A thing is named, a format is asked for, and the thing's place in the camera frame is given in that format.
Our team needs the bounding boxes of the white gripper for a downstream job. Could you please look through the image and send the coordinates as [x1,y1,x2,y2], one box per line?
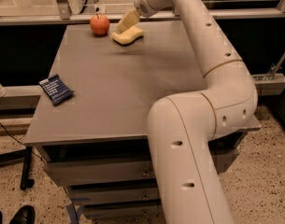
[117,0,173,33]

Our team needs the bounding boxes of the grey drawer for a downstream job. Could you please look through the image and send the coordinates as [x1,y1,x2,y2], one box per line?
[43,148,240,187]
[68,178,159,205]
[82,200,163,219]

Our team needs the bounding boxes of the metal bracket clamp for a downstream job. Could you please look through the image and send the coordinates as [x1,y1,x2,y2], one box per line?
[254,51,285,81]

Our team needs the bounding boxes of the red apple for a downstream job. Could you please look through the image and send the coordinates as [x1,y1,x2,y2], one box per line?
[90,14,110,36]

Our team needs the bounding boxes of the black cable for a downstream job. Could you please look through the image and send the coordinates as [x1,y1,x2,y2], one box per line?
[0,115,45,161]

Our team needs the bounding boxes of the middle grey drawer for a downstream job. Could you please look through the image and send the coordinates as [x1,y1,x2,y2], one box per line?
[68,178,159,205]

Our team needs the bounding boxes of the black shoe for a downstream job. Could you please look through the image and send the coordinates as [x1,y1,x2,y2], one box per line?
[9,205,36,224]

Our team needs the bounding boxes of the grey metal railing frame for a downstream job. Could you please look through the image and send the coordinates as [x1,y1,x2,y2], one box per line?
[0,0,285,25]

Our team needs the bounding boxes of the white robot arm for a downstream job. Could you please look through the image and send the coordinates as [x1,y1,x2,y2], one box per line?
[118,0,258,224]

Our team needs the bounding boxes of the blue snack packet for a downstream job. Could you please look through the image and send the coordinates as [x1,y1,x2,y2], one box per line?
[39,75,74,105]

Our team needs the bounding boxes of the bottom grey drawer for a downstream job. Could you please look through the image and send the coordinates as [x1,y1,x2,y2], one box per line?
[82,200,163,219]

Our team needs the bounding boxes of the grey drawer cabinet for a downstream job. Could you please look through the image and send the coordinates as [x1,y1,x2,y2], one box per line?
[23,20,262,221]

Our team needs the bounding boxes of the yellow sponge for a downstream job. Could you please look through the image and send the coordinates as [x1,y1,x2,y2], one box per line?
[111,26,144,46]

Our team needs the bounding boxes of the top grey drawer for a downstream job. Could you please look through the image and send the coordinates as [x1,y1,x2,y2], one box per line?
[43,148,240,187]

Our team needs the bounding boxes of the black metal stand leg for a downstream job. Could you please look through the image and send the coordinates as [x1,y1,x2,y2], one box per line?
[0,146,36,191]

